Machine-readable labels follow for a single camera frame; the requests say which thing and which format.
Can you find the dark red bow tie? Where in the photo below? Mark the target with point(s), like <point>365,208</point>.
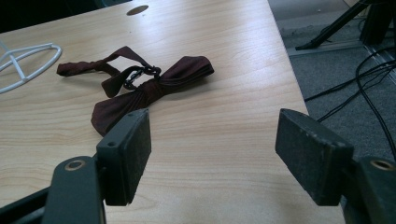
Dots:
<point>183,72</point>

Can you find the black stand base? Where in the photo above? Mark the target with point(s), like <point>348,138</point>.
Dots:
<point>377,21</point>

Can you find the grey floor rail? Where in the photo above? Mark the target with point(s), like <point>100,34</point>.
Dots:
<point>327,48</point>

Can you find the black stand leg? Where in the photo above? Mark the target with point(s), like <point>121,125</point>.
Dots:
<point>330,29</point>

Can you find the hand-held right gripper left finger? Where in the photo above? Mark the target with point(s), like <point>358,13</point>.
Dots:
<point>124,155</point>

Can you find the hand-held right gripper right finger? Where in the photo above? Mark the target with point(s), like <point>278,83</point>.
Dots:
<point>311,152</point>

